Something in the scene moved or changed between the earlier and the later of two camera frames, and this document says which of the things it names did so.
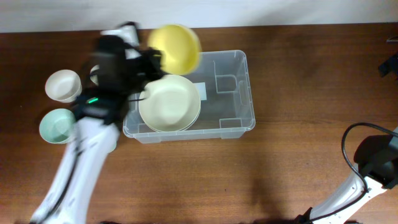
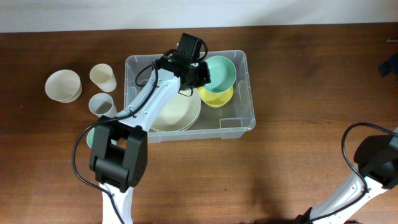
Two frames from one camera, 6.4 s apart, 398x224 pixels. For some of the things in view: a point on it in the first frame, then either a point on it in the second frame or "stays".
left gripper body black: x=147 y=68 to x=201 y=73
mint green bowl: x=55 y=125 to x=222 y=73
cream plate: x=170 y=103 stays
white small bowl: x=64 y=86 stays
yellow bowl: x=180 y=46 to x=215 y=99
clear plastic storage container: x=227 y=102 stays
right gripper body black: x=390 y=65 stays
